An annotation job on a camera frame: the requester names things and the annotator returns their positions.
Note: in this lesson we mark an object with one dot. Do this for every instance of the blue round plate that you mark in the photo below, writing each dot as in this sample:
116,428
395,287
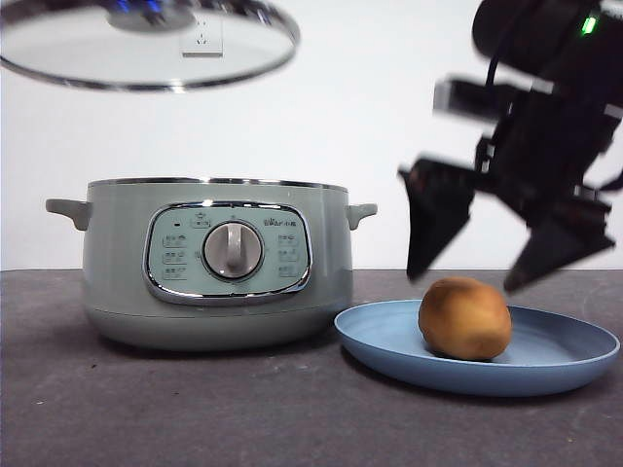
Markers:
379,335

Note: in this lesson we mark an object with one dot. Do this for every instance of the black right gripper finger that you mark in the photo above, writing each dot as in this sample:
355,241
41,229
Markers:
438,209
555,248

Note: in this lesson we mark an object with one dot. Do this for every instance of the white wall socket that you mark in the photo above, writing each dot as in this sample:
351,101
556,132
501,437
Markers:
202,44

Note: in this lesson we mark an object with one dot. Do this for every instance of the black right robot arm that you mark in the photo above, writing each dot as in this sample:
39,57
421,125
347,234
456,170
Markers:
535,29

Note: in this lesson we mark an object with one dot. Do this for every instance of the pale green electric steamer pot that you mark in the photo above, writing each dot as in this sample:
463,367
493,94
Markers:
121,253

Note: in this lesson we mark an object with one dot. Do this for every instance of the glass lid with green knob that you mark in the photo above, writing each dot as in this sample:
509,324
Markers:
146,63

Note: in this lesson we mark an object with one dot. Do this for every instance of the brown potato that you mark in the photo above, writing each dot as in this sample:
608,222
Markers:
465,318

